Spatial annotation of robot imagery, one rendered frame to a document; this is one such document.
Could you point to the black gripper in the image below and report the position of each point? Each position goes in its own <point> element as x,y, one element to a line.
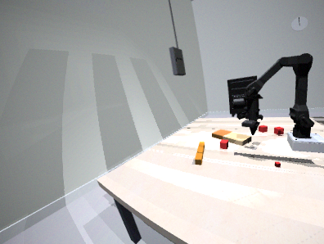
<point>252,121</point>

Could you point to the orange square block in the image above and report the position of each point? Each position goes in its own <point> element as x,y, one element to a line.
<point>219,134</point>

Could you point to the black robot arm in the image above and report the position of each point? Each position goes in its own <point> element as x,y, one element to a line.
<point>299,113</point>

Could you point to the orange rectangular bar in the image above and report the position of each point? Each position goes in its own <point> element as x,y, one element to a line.
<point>200,153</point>

